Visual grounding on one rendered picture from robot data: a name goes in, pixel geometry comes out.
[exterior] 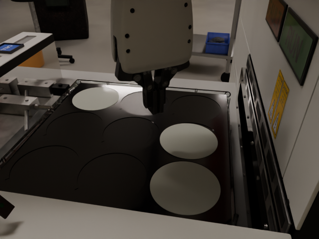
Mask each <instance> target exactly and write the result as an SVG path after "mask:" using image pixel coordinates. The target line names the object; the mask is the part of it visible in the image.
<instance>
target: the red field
mask: <svg viewBox="0 0 319 239"><path fill-rule="evenodd" d="M284 8H285V7H284V6H283V5H282V4H281V3H280V2H279V0H270V1H269V5H268V10H267V14H266V19H267V21H268V23H269V24H270V26H271V28H272V30H273V32H274V34H275V35H276V37H278V33H279V29H280V25H281V20H282V16H283V12H284Z"/></svg>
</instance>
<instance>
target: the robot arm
mask: <svg viewBox="0 0 319 239"><path fill-rule="evenodd" d="M192 47H193V12H192V2H191V0H111V49H112V56H113V60H114V61H115V62H116V68H115V77H116V78H117V79H118V80H119V81H127V82H131V81H135V82H136V83H137V84H139V85H140V86H141V87H142V97H143V105H144V107H145V108H146V109H147V108H148V110H149V111H150V112H151V113H152V115H156V114H157V113H163V112H164V104H165V103H166V88H167V87H168V86H169V83H170V80H171V79H172V78H173V76H174V75H175V74H176V73H177V72H179V71H182V70H184V69H186V68H188V67H189V65H190V62H189V60H190V58H191V55H192ZM152 70H155V72H154V80H153V79H152V73H151V71H152Z"/></svg>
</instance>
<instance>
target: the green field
mask: <svg viewBox="0 0 319 239"><path fill-rule="evenodd" d="M312 41H313V39H312V38H311V37H310V36H309V35H308V34H307V32H306V31H305V30H304V29H303V28H302V27H301V26H300V24H299V23H298V22H297V21H296V20H295V19H294V17H293V16H292V15H291V14H290V13H289V12H288V13H287V17H286V20H285V24H284V28H283V32H282V36H281V41H280V44H281V46H282V48H283V50H284V52H285V54H286V56H287V58H288V59H289V61H290V63H291V65H292V67H293V69H294V70H295V72H296V74H297V76H298V78H299V79H301V76H302V73H303V70H304V67H305V63H306V61H307V58H308V55H309V51H310V48H311V44H312Z"/></svg>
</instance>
